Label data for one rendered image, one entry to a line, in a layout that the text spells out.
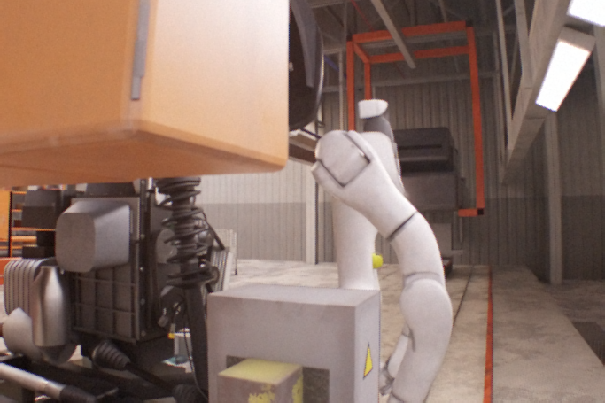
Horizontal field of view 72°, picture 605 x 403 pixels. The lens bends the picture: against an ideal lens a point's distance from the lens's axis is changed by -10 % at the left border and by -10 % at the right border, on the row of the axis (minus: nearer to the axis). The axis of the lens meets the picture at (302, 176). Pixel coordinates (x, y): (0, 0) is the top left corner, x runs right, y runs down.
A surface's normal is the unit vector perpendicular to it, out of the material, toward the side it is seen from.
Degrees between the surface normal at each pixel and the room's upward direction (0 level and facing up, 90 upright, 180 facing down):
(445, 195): 90
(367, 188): 95
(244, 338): 90
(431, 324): 101
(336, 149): 70
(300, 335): 90
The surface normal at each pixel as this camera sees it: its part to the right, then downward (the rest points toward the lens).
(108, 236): 0.72, -0.07
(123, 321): -0.39, -0.08
